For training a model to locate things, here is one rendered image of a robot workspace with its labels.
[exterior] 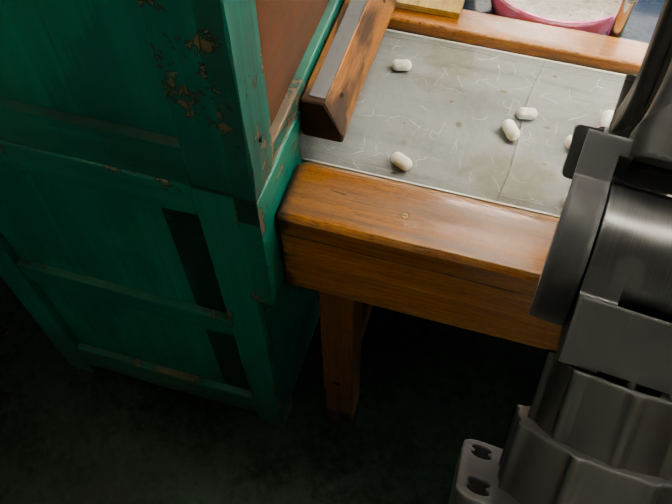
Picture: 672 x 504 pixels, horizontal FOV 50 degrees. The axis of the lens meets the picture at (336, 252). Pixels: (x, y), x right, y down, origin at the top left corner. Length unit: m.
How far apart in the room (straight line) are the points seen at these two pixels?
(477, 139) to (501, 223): 0.17
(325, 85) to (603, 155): 0.64
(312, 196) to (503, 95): 0.35
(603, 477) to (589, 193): 0.13
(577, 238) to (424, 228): 0.61
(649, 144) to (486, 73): 0.83
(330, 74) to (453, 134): 0.22
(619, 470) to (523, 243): 0.64
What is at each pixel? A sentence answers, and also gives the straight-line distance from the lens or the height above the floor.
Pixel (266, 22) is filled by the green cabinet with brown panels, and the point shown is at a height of 1.01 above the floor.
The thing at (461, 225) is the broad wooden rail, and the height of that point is 0.76.
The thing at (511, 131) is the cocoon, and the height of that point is 0.76.
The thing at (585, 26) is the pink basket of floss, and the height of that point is 0.76.
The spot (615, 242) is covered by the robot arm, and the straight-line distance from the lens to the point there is 0.35.
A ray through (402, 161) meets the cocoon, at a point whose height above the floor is 0.76.
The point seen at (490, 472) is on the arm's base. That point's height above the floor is 1.18.
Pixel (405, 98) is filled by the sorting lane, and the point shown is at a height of 0.74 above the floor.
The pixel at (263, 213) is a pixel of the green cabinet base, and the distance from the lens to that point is 0.92.
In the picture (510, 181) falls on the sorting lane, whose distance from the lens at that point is 1.05.
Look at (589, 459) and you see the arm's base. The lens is 0.34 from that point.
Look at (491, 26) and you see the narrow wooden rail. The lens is 1.23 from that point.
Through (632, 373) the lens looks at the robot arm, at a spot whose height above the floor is 1.25.
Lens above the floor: 1.54
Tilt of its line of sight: 57 degrees down
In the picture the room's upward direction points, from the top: 1 degrees counter-clockwise
